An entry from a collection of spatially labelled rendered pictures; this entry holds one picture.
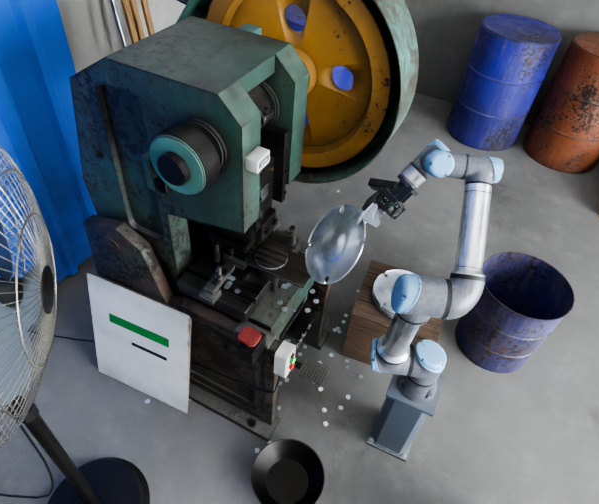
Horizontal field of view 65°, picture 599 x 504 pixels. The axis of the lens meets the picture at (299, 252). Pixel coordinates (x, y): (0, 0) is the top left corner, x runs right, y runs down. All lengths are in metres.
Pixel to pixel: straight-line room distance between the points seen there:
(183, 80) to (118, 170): 0.50
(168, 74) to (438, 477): 1.88
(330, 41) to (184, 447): 1.71
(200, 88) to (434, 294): 0.83
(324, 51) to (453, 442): 1.74
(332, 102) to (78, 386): 1.71
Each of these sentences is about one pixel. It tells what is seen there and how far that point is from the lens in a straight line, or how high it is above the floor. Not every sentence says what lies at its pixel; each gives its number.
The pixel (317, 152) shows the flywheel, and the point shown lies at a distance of 1.84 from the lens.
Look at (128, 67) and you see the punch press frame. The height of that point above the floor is 1.49.
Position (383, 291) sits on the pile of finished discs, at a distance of 2.27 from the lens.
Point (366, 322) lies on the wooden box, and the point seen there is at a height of 0.32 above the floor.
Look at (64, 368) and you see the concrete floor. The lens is 2.58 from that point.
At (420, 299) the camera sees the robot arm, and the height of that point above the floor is 1.07.
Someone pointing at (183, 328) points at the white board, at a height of 0.51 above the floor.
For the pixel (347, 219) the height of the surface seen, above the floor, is 1.01.
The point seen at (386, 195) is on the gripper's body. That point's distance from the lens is 1.53.
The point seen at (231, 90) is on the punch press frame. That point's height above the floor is 1.49.
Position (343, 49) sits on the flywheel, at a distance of 1.67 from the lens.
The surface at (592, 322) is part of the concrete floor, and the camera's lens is 3.18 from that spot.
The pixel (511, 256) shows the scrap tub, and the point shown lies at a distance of 2.59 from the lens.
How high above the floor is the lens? 2.07
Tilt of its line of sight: 45 degrees down
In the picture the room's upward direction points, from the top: 6 degrees clockwise
